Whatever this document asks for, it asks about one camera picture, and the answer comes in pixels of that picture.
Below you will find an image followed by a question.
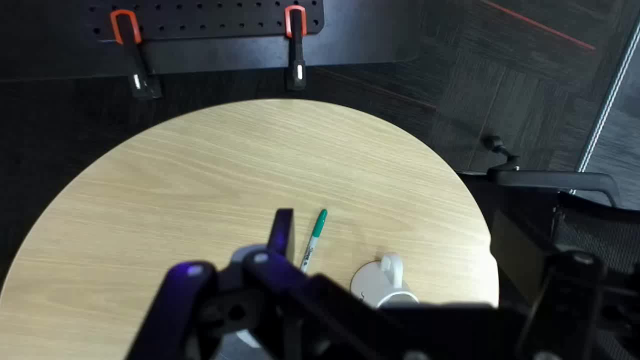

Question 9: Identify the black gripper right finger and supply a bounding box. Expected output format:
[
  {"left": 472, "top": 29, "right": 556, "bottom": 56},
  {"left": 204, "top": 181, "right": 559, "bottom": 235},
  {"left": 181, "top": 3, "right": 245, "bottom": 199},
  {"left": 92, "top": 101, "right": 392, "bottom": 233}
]
[{"left": 242, "top": 207, "right": 312, "bottom": 297}]

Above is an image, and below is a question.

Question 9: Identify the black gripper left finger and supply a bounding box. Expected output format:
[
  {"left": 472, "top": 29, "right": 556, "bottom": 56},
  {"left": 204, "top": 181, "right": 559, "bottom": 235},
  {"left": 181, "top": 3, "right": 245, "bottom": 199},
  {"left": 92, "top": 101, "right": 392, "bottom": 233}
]
[{"left": 127, "top": 261, "right": 220, "bottom": 360}]

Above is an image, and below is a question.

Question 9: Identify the green marker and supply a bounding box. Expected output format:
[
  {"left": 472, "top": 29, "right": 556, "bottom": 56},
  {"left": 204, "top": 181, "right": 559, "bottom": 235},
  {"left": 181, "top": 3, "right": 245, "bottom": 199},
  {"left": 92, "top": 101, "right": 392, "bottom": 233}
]
[{"left": 298, "top": 207, "right": 330, "bottom": 275}]

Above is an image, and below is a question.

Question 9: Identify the white mug with print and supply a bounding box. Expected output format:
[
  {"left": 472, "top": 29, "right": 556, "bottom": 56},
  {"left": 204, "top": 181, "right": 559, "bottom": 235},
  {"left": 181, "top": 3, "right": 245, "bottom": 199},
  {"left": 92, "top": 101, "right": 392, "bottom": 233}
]
[{"left": 349, "top": 253, "right": 422, "bottom": 311}]

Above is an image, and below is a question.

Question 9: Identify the orange black clamp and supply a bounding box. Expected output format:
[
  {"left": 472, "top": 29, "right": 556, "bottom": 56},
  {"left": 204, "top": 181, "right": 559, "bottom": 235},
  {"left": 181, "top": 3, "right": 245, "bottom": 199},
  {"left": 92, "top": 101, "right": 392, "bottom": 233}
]
[
  {"left": 283, "top": 4, "right": 311, "bottom": 93},
  {"left": 108, "top": 6, "right": 164, "bottom": 103}
]

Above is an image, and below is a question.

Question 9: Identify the black robot stand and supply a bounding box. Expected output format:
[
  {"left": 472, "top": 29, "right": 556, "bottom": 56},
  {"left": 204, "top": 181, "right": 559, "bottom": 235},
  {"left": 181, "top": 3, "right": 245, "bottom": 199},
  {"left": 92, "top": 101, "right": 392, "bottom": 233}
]
[{"left": 0, "top": 0, "right": 418, "bottom": 87}]

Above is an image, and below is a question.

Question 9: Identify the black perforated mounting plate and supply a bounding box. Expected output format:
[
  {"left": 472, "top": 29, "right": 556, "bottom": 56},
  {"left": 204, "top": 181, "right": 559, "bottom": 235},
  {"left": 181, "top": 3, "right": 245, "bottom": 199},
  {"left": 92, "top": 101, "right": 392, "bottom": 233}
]
[{"left": 85, "top": 0, "right": 326, "bottom": 44}]

